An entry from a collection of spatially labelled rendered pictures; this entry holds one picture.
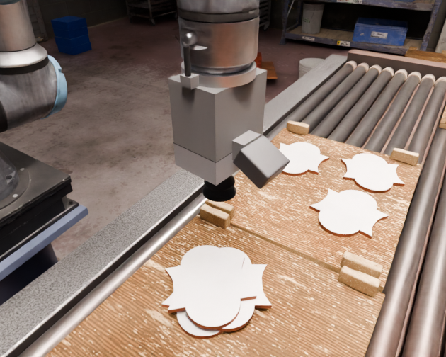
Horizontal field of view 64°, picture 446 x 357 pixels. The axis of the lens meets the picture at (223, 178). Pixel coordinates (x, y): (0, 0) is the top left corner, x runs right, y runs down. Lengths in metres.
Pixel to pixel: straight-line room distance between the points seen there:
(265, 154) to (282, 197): 0.38
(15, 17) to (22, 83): 0.11
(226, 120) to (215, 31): 0.08
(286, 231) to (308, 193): 0.13
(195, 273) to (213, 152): 0.25
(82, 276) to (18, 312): 0.10
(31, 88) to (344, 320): 0.66
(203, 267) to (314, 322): 0.18
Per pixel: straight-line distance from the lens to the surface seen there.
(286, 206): 0.73
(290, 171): 0.81
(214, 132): 0.35
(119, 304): 0.58
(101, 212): 2.24
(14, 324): 0.65
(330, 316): 0.57
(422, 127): 1.18
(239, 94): 0.36
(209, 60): 0.34
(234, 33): 0.33
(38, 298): 0.66
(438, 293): 0.68
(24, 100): 0.76
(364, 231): 0.70
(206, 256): 0.59
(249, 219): 0.69
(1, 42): 0.75
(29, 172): 0.87
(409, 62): 1.65
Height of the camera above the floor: 1.40
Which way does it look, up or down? 36 degrees down
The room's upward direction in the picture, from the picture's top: straight up
